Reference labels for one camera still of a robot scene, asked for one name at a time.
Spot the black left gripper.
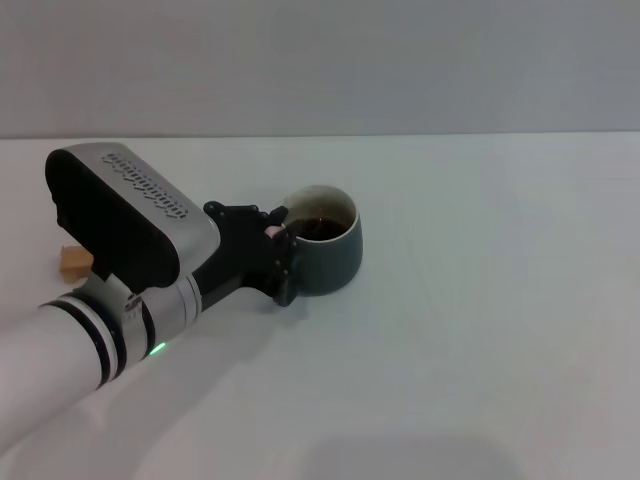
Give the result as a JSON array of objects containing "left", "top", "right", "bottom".
[{"left": 192, "top": 199, "right": 301, "bottom": 309}]

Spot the pink handled metal spoon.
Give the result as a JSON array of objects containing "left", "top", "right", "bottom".
[{"left": 264, "top": 219, "right": 311, "bottom": 240}]

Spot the grey ceramic mug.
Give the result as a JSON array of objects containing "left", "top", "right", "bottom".
[{"left": 279, "top": 183, "right": 364, "bottom": 296}]

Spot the light wooden bridge block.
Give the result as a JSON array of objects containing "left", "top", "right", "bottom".
[{"left": 59, "top": 244, "right": 96, "bottom": 277}]

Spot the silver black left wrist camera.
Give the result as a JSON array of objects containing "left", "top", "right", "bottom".
[{"left": 44, "top": 142, "right": 221, "bottom": 291}]

